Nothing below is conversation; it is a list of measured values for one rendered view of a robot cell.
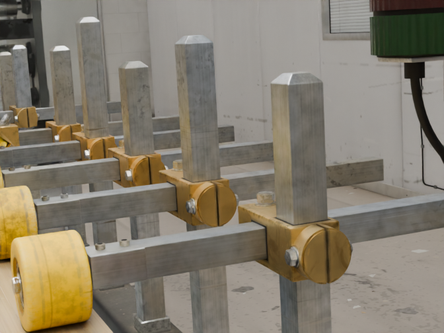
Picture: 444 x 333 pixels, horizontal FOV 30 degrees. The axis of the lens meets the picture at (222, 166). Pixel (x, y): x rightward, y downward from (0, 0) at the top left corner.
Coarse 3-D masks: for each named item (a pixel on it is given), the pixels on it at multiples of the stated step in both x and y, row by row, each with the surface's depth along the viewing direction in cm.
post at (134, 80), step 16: (128, 64) 117; (144, 64) 118; (128, 80) 117; (144, 80) 118; (128, 96) 118; (144, 96) 118; (128, 112) 118; (144, 112) 119; (128, 128) 119; (144, 128) 119; (128, 144) 120; (144, 144) 119; (144, 224) 121; (144, 288) 122; (160, 288) 123; (144, 304) 123; (160, 304) 124; (144, 320) 123
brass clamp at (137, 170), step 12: (108, 156) 128; (120, 156) 122; (132, 156) 119; (144, 156) 118; (156, 156) 119; (120, 168) 122; (132, 168) 117; (144, 168) 117; (156, 168) 118; (120, 180) 123; (132, 180) 118; (144, 180) 117; (156, 180) 118
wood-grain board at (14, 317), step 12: (0, 264) 92; (0, 276) 87; (0, 288) 83; (12, 288) 83; (0, 300) 79; (12, 300) 79; (0, 312) 76; (12, 312) 76; (0, 324) 73; (12, 324) 72; (72, 324) 72; (84, 324) 71; (96, 324) 71
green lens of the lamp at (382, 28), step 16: (384, 16) 46; (400, 16) 46; (416, 16) 45; (432, 16) 45; (384, 32) 47; (400, 32) 46; (416, 32) 45; (432, 32) 45; (384, 48) 47; (400, 48) 46; (416, 48) 45; (432, 48) 45
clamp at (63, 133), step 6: (48, 126) 171; (54, 126) 165; (60, 126) 164; (66, 126) 163; (72, 126) 163; (78, 126) 165; (54, 132) 166; (60, 132) 162; (66, 132) 162; (72, 132) 163; (54, 138) 163; (60, 138) 162; (66, 138) 163
